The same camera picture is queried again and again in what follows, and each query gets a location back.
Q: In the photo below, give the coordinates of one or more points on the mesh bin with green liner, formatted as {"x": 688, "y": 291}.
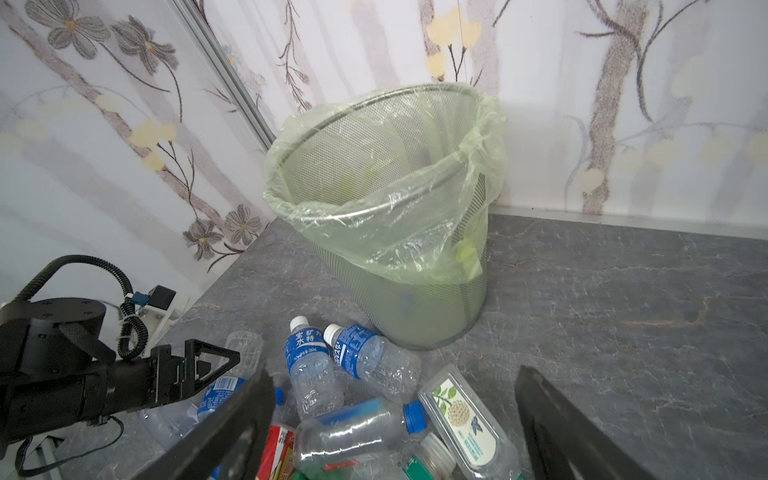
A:
{"x": 393, "y": 190}

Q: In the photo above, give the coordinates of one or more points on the crushed clear bottle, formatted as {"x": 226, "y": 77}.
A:
{"x": 250, "y": 347}

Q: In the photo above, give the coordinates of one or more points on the Pocari Sweat clear bottle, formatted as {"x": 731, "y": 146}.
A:
{"x": 389, "y": 370}

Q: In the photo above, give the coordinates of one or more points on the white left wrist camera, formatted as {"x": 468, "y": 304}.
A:
{"x": 156, "y": 305}

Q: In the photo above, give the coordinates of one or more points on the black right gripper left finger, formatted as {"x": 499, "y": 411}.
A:
{"x": 231, "y": 440}

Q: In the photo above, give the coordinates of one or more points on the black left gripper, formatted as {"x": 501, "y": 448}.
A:
{"x": 160, "y": 379}

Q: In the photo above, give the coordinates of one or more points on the clear bottle blue cap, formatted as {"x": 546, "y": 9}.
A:
{"x": 356, "y": 434}

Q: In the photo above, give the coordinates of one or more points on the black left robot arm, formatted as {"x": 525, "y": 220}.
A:
{"x": 55, "y": 371}

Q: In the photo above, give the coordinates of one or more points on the blue label water bottle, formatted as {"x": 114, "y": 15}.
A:
{"x": 311, "y": 369}

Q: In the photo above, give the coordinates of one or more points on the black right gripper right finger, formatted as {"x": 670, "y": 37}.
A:
{"x": 561, "y": 441}

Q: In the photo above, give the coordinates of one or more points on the red yellow label bottle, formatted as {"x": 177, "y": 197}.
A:
{"x": 277, "y": 458}

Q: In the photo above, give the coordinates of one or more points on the square clear bottle white cap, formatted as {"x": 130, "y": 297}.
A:
{"x": 429, "y": 460}

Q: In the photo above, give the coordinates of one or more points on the clear bottle green white label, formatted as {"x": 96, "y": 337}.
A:
{"x": 475, "y": 438}

